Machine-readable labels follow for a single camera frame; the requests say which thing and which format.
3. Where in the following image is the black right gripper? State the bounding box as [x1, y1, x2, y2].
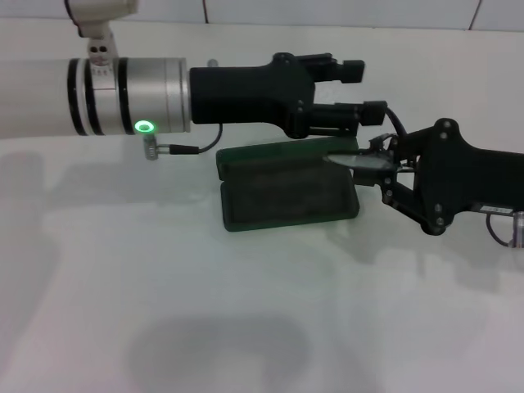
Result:
[352, 117, 524, 237]

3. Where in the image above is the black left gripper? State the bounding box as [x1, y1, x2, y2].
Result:
[188, 52, 388, 140]

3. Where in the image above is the green glasses case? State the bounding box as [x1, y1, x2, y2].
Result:
[215, 136, 361, 234]

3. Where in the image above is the left gripper cable silver connector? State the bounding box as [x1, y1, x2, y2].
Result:
[142, 122, 224, 161]

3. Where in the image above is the gripper cable silver connector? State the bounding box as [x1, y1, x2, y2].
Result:
[142, 122, 224, 161]
[486, 210, 524, 250]

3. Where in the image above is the right gripper cable silver connector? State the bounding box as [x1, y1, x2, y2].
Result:
[486, 210, 524, 250]

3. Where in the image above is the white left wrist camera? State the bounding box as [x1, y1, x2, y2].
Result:
[63, 0, 138, 66]

